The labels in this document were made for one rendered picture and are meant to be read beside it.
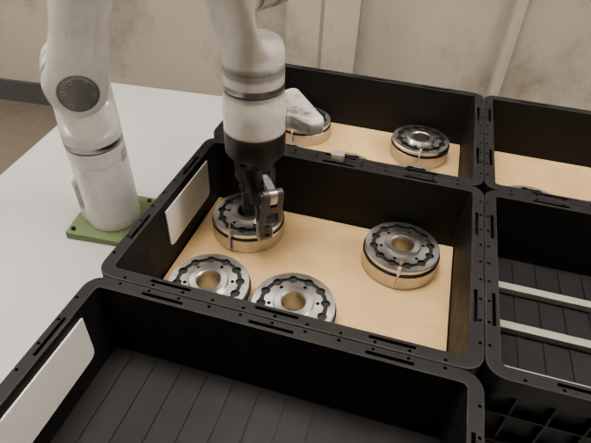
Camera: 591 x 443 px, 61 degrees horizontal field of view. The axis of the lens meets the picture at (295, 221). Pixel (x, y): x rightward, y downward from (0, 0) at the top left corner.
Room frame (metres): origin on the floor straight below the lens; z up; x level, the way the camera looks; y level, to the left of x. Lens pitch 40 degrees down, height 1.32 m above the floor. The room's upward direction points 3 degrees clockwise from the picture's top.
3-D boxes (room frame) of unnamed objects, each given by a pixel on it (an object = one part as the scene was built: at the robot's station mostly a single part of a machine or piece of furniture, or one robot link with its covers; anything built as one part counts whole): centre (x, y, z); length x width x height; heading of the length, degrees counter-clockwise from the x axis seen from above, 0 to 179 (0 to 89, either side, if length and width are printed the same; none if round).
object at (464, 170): (0.74, -0.10, 0.87); 0.40 x 0.30 x 0.11; 76
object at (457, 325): (0.45, -0.02, 0.87); 0.40 x 0.30 x 0.11; 76
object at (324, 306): (0.39, 0.00, 0.86); 0.10 x 0.10 x 0.01
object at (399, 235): (0.50, -0.15, 0.86); 0.05 x 0.05 x 0.01
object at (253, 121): (0.54, 0.04, 1.05); 0.11 x 0.09 x 0.06; 114
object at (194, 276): (0.42, 0.10, 0.86); 0.05 x 0.05 x 0.01
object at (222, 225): (0.55, 0.07, 0.86); 0.10 x 0.10 x 0.01
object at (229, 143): (0.53, 0.05, 0.98); 0.08 x 0.08 x 0.09
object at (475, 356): (0.45, -0.02, 0.92); 0.40 x 0.30 x 0.02; 76
